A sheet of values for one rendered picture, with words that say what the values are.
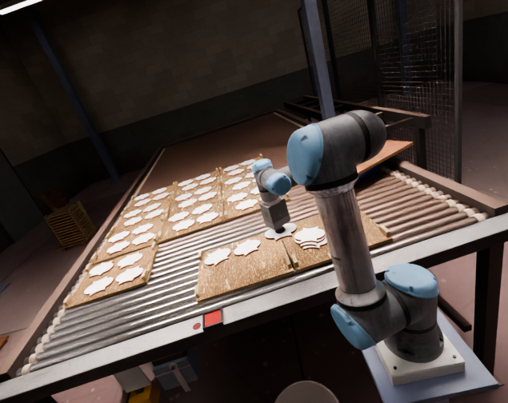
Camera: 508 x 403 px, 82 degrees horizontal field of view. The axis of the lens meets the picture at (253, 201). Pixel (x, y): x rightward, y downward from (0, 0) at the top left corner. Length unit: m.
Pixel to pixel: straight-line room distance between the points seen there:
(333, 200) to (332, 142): 0.12
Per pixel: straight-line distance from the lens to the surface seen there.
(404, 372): 0.94
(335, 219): 0.65
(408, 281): 0.81
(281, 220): 1.16
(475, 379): 1.00
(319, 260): 1.23
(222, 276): 1.32
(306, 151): 0.58
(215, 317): 1.16
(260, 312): 1.13
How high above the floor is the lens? 1.69
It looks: 24 degrees down
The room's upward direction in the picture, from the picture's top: 18 degrees counter-clockwise
